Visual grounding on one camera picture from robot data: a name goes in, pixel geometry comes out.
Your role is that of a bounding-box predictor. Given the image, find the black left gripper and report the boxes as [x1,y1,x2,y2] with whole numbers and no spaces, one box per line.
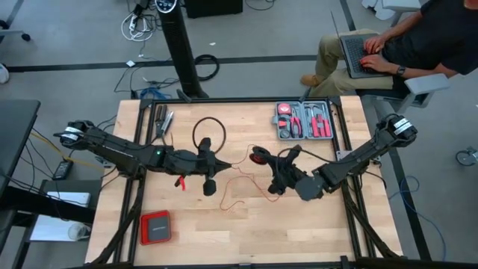
[193,137,233,197]

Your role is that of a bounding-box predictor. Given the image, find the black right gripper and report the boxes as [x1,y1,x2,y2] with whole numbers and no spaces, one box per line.
[263,145,302,196]

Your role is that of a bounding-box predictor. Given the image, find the thin red wire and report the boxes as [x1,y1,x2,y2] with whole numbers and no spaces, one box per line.
[219,143,281,212]

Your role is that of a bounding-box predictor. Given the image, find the grey tool kit case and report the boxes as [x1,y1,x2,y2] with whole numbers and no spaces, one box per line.
[272,100,335,141]

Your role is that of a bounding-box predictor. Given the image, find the grey hammer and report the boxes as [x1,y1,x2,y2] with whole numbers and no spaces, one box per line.
[303,104,318,137]

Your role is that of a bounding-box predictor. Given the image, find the black pliers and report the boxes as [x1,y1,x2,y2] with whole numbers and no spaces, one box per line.
[154,104,168,138]

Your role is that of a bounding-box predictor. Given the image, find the tan boot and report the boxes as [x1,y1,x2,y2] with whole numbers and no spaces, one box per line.
[299,73,322,88]

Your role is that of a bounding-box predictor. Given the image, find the red-rimmed black box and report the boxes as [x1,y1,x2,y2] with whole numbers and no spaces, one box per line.
[140,209,173,246]

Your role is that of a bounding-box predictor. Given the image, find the black tower fan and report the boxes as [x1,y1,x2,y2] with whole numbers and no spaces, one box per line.
[155,0,210,101]

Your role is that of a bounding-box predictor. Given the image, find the grey laptop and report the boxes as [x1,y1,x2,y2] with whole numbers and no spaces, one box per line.
[329,10,394,80]

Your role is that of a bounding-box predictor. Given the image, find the person's right hand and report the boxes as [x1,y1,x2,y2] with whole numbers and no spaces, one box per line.
[363,34,386,55]

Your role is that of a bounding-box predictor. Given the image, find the clear plastic cup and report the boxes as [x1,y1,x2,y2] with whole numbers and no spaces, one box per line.
[67,222,92,241]

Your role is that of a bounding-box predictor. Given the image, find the black floor box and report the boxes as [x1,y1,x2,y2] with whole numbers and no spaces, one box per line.
[184,0,244,19]

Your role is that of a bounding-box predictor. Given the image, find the black power adapter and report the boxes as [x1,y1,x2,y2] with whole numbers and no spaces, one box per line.
[52,159,75,182]

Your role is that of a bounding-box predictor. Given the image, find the black side stand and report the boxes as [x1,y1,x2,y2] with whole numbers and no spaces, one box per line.
[0,179,103,269]

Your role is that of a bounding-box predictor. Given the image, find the white paper sheet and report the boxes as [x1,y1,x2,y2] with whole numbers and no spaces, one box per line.
[28,191,92,242]

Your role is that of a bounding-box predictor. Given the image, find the grey caster wheel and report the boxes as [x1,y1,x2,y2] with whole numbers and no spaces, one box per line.
[455,146,478,167]

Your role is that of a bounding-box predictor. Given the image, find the white chair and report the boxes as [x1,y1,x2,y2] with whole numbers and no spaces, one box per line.
[361,0,423,27]

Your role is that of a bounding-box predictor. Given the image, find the black desk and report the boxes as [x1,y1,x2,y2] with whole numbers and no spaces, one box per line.
[0,99,41,195]

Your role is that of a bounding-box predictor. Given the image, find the person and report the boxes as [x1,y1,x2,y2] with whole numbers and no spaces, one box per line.
[300,0,478,99]

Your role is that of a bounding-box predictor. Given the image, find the black chair base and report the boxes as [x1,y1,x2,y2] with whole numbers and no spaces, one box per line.
[0,18,32,43]

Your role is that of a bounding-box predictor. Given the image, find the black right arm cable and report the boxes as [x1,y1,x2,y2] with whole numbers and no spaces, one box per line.
[276,146,332,166]

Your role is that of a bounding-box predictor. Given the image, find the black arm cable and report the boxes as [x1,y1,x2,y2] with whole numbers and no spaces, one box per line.
[191,116,228,155]
[276,146,332,166]

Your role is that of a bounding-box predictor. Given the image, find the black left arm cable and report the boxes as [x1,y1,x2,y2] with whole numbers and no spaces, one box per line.
[191,116,228,155]

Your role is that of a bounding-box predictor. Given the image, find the black silver wire stripper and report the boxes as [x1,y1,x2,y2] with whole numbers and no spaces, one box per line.
[160,110,176,136]

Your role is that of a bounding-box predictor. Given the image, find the black coiled floor cable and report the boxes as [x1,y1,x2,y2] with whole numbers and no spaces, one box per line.
[193,54,220,82]

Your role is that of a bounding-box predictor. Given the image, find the blue floor cable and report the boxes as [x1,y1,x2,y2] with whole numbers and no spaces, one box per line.
[139,86,173,101]
[388,174,448,262]

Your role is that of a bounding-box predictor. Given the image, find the yellow cable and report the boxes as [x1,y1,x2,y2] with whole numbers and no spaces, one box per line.
[29,130,106,173]

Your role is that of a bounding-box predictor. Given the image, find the white power strip cables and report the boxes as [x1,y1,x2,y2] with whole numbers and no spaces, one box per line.
[120,10,155,43]

